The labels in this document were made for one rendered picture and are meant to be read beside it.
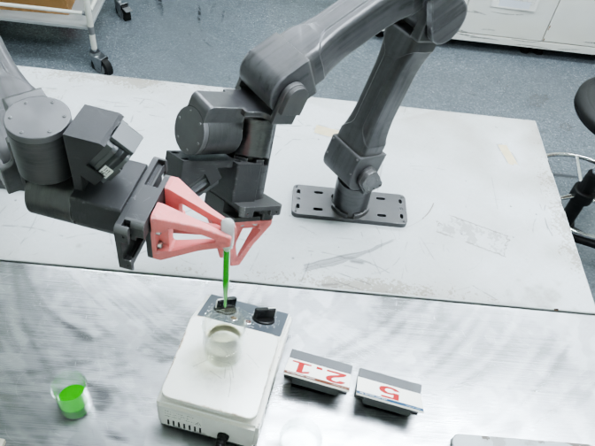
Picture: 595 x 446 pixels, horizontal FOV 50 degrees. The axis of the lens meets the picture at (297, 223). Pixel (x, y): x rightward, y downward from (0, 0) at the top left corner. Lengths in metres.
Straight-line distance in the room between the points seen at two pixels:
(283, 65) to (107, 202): 0.27
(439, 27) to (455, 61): 2.36
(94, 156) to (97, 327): 0.42
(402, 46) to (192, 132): 0.33
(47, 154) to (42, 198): 0.07
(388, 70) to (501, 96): 2.20
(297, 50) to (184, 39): 2.36
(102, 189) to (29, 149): 0.07
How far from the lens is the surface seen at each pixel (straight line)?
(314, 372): 0.89
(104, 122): 0.59
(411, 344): 0.97
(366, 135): 0.96
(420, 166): 1.22
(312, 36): 0.78
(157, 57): 3.00
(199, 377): 0.81
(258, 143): 0.79
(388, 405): 0.89
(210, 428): 0.83
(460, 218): 1.16
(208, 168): 0.77
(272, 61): 0.76
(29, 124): 0.61
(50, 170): 0.62
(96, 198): 0.62
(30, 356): 0.96
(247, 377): 0.81
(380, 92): 0.94
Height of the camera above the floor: 1.70
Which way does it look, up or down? 49 degrees down
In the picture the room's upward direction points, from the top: 9 degrees clockwise
